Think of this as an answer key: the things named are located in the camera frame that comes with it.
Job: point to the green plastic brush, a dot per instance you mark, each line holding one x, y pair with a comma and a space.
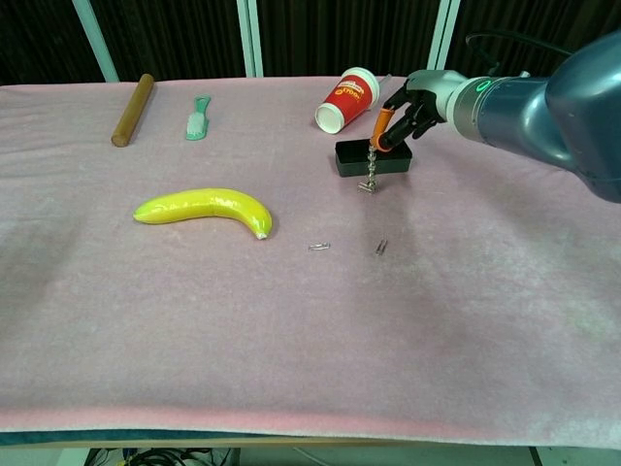
198, 123

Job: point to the silver metal chain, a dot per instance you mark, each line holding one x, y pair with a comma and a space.
372, 165

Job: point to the brown wooden rolling pin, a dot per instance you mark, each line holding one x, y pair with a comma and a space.
132, 111

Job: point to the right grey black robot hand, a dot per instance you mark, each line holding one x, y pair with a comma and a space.
429, 94

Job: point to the yellow toy banana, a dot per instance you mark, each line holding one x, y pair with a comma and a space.
204, 206

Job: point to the pink table cloth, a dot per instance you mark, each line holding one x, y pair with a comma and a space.
242, 315

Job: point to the clear drinking straw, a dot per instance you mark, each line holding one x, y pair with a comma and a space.
386, 81

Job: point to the black rectangular box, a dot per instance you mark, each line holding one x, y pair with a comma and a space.
349, 162

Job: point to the white partition post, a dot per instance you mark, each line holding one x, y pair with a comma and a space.
97, 43
250, 39
442, 39

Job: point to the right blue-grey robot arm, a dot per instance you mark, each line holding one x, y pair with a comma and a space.
533, 116

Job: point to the black pleated curtain panel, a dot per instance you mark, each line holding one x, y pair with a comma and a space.
533, 17
39, 39
349, 34
170, 39

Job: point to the red paper cup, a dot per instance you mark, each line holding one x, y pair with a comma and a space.
349, 99

